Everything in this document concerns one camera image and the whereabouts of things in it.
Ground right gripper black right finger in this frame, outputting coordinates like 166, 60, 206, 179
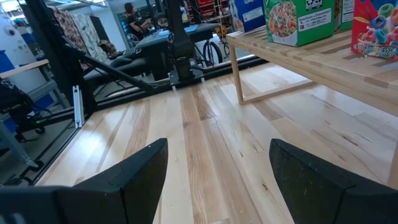
269, 138, 398, 224

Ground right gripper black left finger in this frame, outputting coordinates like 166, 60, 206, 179
0, 138, 169, 224

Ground green Apple Jacks cereal box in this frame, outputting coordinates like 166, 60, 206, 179
334, 0, 355, 31
263, 0, 336, 47

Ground red Froot Loops cereal box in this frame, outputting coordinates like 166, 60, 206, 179
350, 0, 398, 60

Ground blue Frosted Flakes cereal box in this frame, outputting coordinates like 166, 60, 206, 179
229, 0, 266, 33

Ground wooden slatted shelf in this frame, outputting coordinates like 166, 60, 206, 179
226, 24, 398, 189

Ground silver aluminium extrusion piece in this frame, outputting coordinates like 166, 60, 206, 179
72, 85, 85, 129

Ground grey side table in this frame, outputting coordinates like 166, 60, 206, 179
136, 23, 221, 63

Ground wooden bench plank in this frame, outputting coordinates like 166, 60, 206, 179
0, 58, 50, 79

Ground patterned fabric panels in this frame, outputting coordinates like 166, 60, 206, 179
51, 6, 108, 63

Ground person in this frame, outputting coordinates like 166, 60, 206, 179
124, 2, 153, 41

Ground white appliance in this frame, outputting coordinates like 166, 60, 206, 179
0, 12, 35, 63

